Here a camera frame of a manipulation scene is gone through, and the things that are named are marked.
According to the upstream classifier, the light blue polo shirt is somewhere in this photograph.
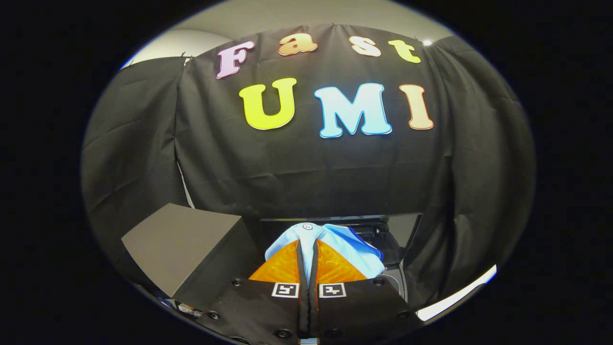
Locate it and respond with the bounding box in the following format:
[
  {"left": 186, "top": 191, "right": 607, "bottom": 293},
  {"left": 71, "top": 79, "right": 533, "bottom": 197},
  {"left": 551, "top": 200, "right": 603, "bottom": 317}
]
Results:
[{"left": 264, "top": 222, "right": 385, "bottom": 288}]

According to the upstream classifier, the beige cabinet with dark top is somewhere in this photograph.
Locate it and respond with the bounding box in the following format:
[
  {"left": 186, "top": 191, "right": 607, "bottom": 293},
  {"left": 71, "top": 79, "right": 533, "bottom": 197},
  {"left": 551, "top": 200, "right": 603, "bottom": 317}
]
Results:
[{"left": 121, "top": 203, "right": 265, "bottom": 307}]

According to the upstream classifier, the black backdrop cloth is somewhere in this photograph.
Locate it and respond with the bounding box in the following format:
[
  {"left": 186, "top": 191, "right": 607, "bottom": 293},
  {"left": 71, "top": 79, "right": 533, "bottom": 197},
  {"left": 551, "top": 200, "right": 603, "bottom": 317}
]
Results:
[{"left": 80, "top": 23, "right": 536, "bottom": 307}]

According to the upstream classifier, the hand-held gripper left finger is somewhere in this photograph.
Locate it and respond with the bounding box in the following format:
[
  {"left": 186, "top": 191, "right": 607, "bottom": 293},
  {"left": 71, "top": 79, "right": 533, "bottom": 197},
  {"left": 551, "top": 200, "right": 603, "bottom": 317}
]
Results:
[{"left": 192, "top": 240, "right": 310, "bottom": 345}]

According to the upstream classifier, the white flat board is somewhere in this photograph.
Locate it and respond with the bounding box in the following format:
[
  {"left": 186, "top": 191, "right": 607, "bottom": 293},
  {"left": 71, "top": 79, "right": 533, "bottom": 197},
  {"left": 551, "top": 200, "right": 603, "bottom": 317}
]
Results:
[{"left": 416, "top": 264, "right": 498, "bottom": 322}]

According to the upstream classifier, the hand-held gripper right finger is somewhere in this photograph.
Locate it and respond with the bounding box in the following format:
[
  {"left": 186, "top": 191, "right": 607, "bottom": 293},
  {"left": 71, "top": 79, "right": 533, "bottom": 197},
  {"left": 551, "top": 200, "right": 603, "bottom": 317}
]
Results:
[{"left": 309, "top": 240, "right": 425, "bottom": 345}]

